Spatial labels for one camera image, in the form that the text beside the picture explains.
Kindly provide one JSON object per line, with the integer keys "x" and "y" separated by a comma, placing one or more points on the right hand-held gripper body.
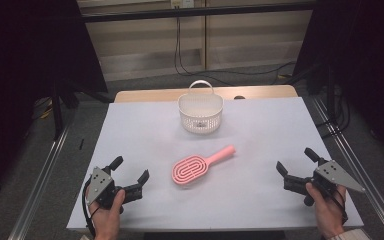
{"x": 330, "y": 175}

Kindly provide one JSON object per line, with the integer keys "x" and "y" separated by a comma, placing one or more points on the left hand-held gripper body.
{"x": 100, "y": 186}

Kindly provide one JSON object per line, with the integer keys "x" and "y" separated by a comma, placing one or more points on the pink hairbrush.
{"x": 190, "y": 168}

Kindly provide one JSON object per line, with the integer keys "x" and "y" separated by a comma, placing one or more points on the white perforated basket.
{"x": 200, "y": 116}

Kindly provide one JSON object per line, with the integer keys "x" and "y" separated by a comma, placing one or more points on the person's left hand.
{"x": 108, "y": 221}

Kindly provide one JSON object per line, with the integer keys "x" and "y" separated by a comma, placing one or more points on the person's right hand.
{"x": 330, "y": 213}

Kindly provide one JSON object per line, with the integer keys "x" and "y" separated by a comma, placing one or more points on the white table mat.
{"x": 246, "y": 200}

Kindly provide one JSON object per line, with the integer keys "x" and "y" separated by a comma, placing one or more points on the black metal stand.
{"x": 57, "y": 116}

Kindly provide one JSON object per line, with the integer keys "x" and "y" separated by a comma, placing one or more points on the dark round table grommet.
{"x": 239, "y": 97}

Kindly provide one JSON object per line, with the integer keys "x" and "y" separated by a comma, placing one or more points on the dark curtain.
{"x": 373, "y": 50}
{"x": 20, "y": 66}

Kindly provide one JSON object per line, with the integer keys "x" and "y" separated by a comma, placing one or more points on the black horizontal bar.
{"x": 146, "y": 15}

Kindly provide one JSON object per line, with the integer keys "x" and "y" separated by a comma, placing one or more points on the metal floor rail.
{"x": 43, "y": 180}
{"x": 356, "y": 166}

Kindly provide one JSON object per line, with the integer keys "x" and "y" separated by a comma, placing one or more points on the white wall socket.
{"x": 183, "y": 3}

